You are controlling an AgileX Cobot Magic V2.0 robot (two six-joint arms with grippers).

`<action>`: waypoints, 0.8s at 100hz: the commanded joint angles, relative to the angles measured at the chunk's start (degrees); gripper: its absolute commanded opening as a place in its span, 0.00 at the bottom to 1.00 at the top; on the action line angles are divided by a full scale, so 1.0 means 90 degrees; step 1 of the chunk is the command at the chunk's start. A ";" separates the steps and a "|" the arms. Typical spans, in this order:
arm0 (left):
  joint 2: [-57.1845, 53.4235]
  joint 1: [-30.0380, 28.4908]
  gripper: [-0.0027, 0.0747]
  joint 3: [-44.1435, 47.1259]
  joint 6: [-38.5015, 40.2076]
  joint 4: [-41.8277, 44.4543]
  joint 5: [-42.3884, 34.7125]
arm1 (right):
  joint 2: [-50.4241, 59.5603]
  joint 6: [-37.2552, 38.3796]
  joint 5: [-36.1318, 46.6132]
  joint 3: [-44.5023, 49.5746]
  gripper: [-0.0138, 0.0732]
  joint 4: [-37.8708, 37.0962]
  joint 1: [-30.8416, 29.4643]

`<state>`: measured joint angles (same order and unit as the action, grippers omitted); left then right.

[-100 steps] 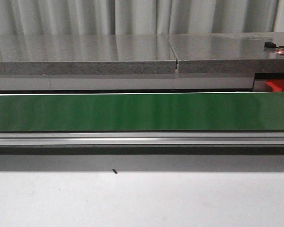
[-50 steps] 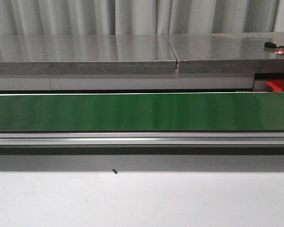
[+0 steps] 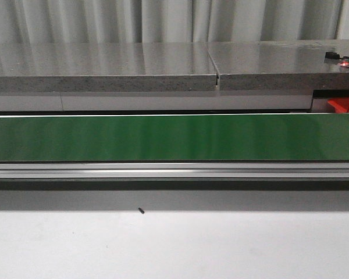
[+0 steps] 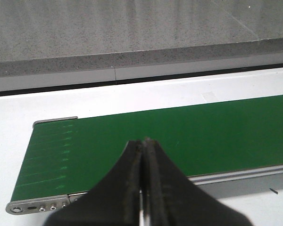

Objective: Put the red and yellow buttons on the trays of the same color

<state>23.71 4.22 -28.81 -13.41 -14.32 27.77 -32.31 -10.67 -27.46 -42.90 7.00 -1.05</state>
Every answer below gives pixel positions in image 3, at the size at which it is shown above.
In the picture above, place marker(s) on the green conveyor belt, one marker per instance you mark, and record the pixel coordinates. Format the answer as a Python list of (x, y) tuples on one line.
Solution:
[(279, 137)]

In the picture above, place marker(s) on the grey stone counter slab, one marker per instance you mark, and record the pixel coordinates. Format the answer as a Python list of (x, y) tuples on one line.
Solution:
[(106, 67)]

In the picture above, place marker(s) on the red plate tray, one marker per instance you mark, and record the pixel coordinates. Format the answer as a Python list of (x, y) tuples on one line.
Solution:
[(340, 105)]

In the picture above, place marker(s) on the black connector plug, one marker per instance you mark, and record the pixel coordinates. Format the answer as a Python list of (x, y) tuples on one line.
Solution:
[(332, 55)]

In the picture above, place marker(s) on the grey pleated curtain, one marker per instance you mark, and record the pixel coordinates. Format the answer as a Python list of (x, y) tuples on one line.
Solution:
[(168, 21)]

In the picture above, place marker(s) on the aluminium conveyor side rail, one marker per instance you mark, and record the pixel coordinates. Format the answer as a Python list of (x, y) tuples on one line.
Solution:
[(152, 171)]

